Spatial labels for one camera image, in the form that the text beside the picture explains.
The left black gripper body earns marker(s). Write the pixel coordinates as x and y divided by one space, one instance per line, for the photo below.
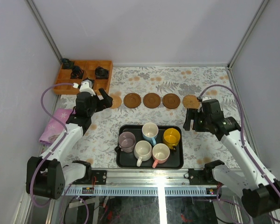
98 102

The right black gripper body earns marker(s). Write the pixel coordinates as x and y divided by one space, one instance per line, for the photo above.
202 121

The woven rattan coaster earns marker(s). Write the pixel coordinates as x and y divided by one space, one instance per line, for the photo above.
191 102
116 101

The dark wooden coaster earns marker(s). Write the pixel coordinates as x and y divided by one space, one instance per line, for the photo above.
152 100
171 101
132 100

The yellow mug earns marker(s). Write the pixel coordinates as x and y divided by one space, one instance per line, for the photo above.
171 138

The blue mug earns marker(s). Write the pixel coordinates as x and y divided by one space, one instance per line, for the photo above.
150 132

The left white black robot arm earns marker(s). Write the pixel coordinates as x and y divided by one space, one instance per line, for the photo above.
54 157

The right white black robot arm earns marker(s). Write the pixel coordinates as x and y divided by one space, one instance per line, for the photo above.
258 188

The dark green yellow roll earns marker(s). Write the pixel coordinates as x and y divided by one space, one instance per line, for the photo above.
90 81

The orange wooden compartment tray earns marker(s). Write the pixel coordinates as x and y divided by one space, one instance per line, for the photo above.
88 66

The floral tablecloth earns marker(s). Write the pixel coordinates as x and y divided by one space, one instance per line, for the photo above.
98 144

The pink princess cloth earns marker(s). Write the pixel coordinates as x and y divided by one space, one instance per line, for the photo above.
53 129

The purple mug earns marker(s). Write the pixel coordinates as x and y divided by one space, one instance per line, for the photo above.
126 142

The black roll far corner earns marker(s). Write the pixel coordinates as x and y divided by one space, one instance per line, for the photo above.
66 62

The pink mug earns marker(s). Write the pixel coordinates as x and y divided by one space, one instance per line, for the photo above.
160 154

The cream white mug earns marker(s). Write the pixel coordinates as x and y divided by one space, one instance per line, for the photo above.
142 152

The black serving tray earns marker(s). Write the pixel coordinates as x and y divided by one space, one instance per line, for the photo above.
128 160

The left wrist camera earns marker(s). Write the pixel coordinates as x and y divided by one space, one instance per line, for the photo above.
84 87

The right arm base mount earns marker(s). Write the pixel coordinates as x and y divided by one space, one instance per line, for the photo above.
198 176

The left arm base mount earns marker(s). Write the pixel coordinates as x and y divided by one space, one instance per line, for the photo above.
95 176

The aluminium front rail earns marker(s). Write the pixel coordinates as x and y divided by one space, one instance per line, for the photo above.
151 177

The blue slotted cable duct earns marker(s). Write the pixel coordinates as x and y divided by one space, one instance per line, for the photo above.
141 191

